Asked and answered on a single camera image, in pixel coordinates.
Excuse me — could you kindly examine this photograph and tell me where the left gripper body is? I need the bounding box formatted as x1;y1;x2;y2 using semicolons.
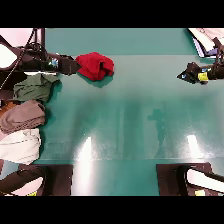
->
58;55;82;76

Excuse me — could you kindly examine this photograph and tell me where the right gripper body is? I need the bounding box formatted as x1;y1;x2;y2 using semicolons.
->
176;61;203;85

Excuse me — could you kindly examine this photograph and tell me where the red T-shirt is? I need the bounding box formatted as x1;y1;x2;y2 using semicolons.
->
75;51;116;82

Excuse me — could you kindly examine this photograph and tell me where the dark green garment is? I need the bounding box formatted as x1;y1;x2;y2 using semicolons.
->
12;73;62;103

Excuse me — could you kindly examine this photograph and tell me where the grey-brown garment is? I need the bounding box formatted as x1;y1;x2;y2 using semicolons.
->
0;99;47;135

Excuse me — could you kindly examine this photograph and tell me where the orange-brown garment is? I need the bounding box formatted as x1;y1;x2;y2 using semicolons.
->
0;101;20;118

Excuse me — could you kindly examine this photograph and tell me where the white garment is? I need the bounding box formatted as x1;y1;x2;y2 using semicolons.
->
0;128;42;166

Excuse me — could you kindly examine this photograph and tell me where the black cable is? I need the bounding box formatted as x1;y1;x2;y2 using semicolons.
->
0;27;38;91

